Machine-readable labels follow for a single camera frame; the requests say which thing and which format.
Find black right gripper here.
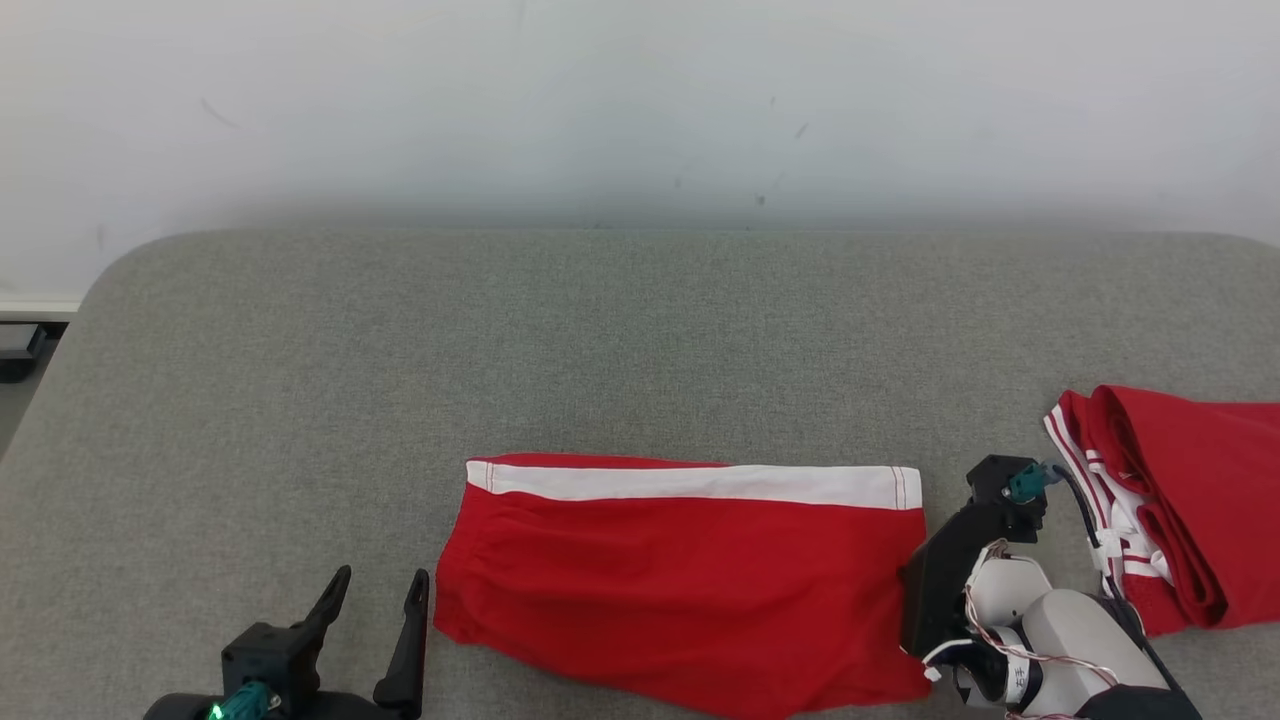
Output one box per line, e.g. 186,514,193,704
899,503,1048,661

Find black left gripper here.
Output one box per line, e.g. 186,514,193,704
143,564,432,720

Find red shorts with white stripe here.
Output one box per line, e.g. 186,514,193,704
433,453,934,720

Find red shirt with white sleeves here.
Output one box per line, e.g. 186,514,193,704
1043,385,1280,638

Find grey fabric sofa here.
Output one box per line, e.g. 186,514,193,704
0,229,1280,720

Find dark grey floor object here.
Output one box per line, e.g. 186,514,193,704
0,323,48,384

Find red white wire bundle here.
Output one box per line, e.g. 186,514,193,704
922,540,1123,720

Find green right camera connector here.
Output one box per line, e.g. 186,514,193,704
1004,461,1063,504

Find green camera connector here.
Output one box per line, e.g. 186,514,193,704
1004,461,1063,504
206,680,278,720

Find green left camera connector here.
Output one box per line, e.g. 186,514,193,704
206,680,278,720

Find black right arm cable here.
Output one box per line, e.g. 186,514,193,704
1048,464,1128,603

